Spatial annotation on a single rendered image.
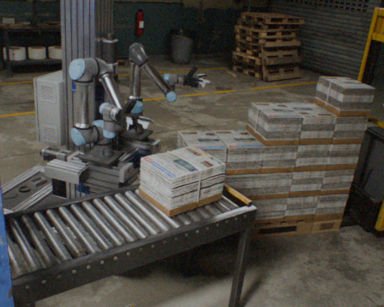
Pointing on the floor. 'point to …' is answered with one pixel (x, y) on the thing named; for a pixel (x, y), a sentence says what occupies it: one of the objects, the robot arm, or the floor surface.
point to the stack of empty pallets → (253, 27)
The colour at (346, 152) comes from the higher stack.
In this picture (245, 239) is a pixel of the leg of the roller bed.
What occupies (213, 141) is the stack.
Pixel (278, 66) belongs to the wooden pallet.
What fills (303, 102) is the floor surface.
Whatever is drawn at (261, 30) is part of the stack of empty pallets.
